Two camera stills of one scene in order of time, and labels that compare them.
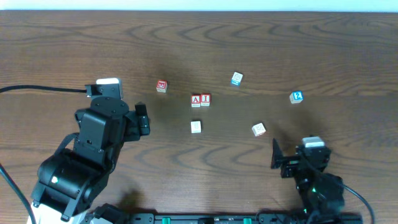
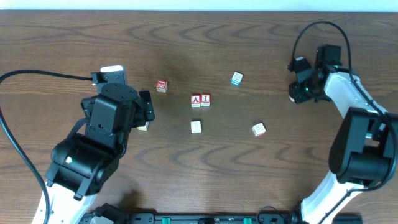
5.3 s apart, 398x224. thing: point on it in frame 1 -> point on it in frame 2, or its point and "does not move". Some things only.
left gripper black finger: (144, 122) -> (146, 98)
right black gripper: (288, 163) -> (298, 90)
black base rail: (222, 218) does not move
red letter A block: (196, 101) does not move
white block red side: (259, 129) does not move
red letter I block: (205, 100) does not move
